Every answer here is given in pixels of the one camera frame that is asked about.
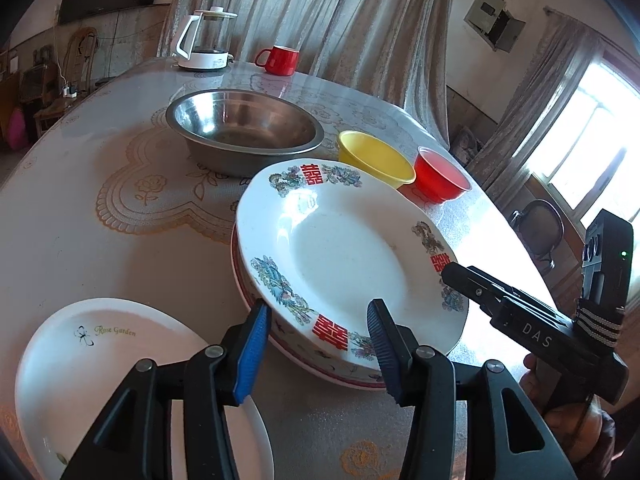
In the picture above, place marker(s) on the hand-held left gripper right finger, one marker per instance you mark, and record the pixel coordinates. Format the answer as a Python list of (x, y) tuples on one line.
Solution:
[(382, 355)]

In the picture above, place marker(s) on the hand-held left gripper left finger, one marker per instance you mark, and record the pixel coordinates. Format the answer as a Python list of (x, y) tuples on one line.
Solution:
[(252, 355)]

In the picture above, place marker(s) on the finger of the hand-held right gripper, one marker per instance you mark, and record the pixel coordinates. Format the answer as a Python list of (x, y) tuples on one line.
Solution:
[(470, 285)]

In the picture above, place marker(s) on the floral white deep plate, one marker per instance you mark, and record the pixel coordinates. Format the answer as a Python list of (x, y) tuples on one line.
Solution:
[(340, 260)]

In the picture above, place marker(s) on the red plastic bowl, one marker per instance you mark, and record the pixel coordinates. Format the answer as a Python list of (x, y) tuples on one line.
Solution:
[(440, 180)]

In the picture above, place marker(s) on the white plate green print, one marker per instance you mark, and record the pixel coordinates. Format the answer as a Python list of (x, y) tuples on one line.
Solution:
[(100, 370)]

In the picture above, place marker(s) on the yellow plastic bowl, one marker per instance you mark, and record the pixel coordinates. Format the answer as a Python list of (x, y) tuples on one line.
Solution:
[(375, 157)]

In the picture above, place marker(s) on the stainless steel basin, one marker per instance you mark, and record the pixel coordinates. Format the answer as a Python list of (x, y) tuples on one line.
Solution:
[(240, 125)]

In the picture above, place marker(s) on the person's right hand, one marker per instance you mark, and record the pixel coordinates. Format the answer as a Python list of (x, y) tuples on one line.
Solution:
[(565, 427)]

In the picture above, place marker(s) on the red rimmed white plate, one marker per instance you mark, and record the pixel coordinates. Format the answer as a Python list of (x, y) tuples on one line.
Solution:
[(345, 380)]

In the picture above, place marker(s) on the dark round-back chair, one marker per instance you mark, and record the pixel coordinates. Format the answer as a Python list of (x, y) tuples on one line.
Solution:
[(537, 225)]

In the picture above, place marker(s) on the bright window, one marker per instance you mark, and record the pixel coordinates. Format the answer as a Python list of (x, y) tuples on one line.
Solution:
[(590, 145)]

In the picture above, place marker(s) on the narrow beige window curtain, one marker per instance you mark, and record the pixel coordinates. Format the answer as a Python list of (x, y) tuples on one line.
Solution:
[(540, 100)]

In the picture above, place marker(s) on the lace print table cover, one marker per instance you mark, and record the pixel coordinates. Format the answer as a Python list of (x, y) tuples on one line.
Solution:
[(100, 150)]

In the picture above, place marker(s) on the red mug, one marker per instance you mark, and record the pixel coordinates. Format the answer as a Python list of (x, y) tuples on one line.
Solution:
[(280, 62)]

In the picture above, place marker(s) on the white electric glass kettle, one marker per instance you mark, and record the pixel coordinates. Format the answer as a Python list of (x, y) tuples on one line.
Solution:
[(205, 62)]

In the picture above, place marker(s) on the wide beige curtain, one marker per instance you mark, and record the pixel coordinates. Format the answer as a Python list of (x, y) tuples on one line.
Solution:
[(325, 20)]

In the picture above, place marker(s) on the white power strip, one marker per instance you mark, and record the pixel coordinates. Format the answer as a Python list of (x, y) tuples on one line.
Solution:
[(69, 92)]

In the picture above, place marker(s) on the pink bag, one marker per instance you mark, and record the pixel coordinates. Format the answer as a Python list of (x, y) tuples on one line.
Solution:
[(15, 127)]

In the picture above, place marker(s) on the black speaker box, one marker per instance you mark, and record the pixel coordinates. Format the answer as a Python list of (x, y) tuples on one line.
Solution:
[(40, 85)]

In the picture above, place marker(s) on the wooden chair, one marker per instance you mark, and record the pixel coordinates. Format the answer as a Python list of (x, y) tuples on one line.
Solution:
[(82, 50)]

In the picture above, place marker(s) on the grey wall electrical box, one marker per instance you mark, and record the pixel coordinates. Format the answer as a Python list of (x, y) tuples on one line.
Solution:
[(487, 10)]

